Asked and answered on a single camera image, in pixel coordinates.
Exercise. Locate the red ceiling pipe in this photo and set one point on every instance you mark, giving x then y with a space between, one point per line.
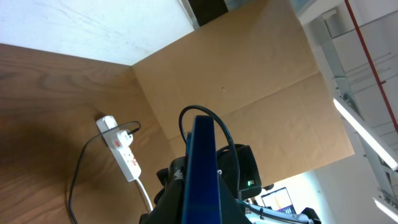
379 83

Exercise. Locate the brown cardboard panel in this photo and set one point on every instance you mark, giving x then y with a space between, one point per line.
254 68

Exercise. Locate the ceiling light strip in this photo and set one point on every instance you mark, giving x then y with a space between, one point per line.
372 139

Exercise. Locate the white power strip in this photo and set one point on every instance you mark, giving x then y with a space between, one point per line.
107 126

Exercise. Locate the white charger adapter plug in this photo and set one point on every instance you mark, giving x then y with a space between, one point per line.
122 139

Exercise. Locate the laptop with lit screen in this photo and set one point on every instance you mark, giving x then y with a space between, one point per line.
279 200

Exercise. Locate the blue Samsung Galaxy smartphone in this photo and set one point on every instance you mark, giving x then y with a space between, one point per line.
201 202

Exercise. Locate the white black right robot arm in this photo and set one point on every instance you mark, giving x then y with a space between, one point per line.
169 201

